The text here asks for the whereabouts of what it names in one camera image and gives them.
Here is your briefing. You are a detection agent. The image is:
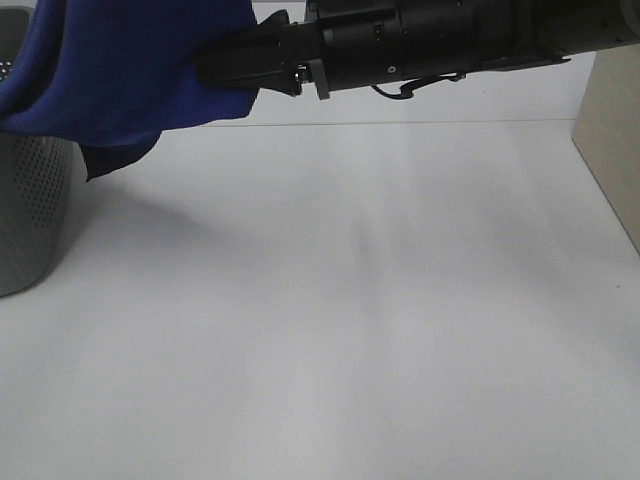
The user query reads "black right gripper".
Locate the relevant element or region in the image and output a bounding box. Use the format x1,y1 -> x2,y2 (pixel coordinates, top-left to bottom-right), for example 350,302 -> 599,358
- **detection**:
193,1 -> 482,100

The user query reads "blue microfibre towel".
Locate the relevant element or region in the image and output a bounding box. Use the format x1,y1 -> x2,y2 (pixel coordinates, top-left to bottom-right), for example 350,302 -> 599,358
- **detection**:
1,1 -> 257,179

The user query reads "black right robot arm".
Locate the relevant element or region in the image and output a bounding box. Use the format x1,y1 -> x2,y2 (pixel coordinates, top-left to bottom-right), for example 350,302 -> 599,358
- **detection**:
195,0 -> 639,100

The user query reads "grey perforated plastic basket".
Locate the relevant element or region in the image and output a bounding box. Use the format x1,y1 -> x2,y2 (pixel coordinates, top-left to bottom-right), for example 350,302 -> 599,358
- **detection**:
1,1 -> 79,297

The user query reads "beige plastic bin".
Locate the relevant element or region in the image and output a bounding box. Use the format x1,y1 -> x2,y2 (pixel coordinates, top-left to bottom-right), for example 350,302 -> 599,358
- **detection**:
572,46 -> 639,247

